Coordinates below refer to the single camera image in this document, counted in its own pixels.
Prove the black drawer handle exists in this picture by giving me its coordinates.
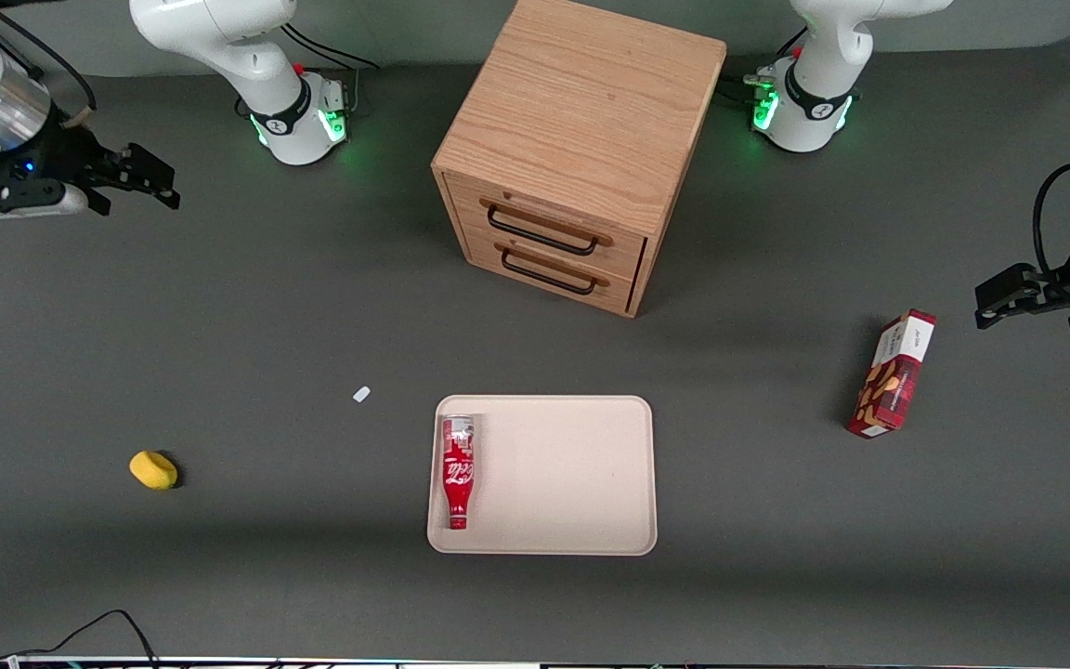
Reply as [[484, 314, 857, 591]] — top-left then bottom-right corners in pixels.
[[501, 248, 598, 296], [487, 204, 599, 256]]

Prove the black right base cable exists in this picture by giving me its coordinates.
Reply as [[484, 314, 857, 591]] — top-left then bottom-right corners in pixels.
[[280, 20, 385, 71]]

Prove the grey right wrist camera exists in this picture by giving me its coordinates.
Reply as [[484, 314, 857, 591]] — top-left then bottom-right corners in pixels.
[[0, 178, 90, 223]]

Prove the red coke bottle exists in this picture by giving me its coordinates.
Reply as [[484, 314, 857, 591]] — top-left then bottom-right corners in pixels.
[[442, 414, 477, 531]]

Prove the black table-edge cable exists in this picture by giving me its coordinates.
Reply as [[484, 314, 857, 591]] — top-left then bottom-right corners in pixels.
[[0, 610, 160, 669]]

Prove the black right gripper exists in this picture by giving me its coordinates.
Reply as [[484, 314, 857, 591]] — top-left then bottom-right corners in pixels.
[[0, 107, 182, 217]]

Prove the black base cable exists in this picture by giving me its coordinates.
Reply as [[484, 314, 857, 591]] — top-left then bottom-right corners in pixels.
[[719, 28, 810, 103], [280, 20, 385, 71]]

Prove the black left base cable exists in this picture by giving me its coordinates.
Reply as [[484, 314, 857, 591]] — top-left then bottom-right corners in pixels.
[[719, 28, 810, 103]]

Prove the red plaid cookie box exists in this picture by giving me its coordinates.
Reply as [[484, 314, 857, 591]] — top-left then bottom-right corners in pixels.
[[847, 309, 937, 439]]

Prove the yellow sponge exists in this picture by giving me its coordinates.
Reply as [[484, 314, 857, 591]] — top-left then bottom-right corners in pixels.
[[129, 451, 178, 491]]

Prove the beige plastic tray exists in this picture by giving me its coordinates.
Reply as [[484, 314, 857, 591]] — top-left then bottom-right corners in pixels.
[[427, 395, 659, 557]]

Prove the wooden two-drawer cabinet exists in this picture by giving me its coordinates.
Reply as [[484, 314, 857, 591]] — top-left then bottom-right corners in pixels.
[[431, 0, 728, 319]]

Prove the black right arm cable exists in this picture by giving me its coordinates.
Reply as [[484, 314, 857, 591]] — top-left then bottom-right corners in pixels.
[[0, 0, 98, 117]]

